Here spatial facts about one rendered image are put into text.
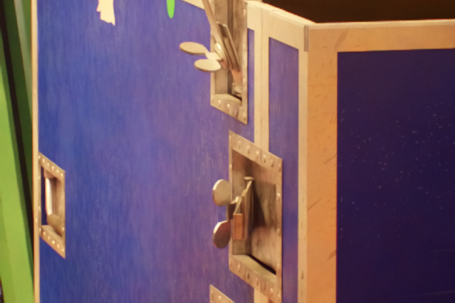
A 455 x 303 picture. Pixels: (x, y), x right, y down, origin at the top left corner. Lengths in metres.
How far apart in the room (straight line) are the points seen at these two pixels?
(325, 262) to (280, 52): 0.18
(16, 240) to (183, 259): 1.95
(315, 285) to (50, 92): 1.06
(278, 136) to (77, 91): 0.82
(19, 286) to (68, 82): 1.46
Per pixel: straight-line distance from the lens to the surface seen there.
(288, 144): 2.48
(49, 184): 3.52
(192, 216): 2.81
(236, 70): 2.64
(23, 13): 5.04
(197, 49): 2.66
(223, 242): 2.62
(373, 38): 2.43
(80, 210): 3.32
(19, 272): 4.79
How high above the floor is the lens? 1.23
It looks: 9 degrees down
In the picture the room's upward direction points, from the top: straight up
